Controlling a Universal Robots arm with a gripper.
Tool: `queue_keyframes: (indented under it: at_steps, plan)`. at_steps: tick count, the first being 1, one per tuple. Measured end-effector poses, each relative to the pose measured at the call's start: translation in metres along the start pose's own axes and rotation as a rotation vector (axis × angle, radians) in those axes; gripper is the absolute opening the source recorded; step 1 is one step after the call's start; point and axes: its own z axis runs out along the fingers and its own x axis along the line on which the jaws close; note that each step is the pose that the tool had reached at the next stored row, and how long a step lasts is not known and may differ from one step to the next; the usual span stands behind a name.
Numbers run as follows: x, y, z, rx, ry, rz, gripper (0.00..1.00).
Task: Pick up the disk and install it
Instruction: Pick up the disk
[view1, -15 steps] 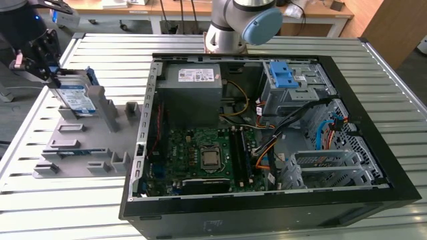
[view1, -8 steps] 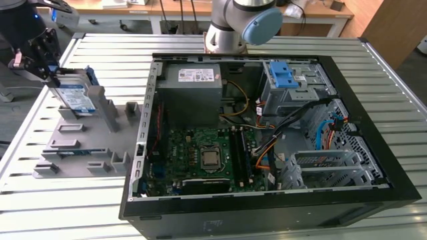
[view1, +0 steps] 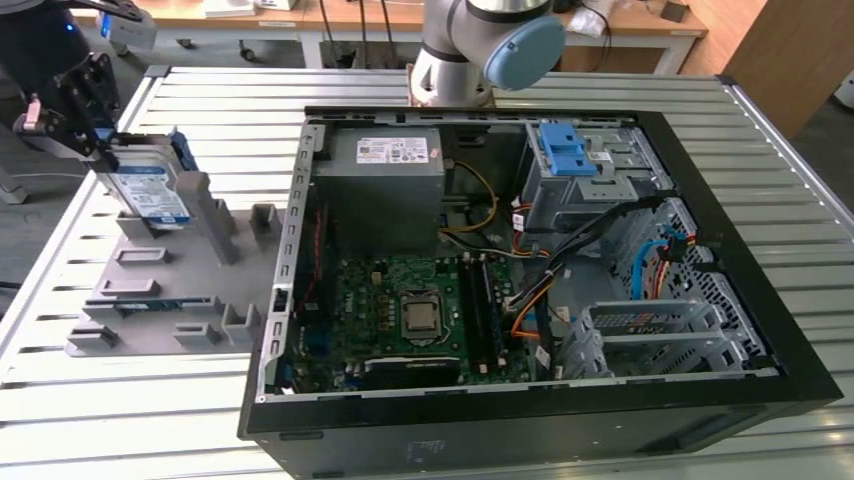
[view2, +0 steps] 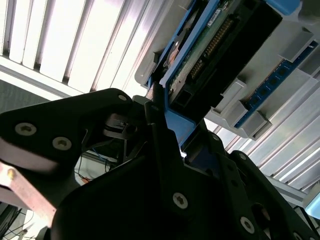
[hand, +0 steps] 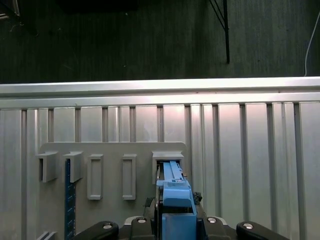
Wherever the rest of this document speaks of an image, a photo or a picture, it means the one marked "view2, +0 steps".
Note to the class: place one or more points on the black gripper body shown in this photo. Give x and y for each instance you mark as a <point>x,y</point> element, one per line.
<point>125,212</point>

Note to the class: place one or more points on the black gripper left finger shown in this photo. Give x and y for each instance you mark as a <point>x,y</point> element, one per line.
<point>50,120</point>

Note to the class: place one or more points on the hard disk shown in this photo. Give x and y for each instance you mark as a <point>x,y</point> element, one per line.
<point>237,50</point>

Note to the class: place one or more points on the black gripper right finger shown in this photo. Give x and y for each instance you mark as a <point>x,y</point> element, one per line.
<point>232,175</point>

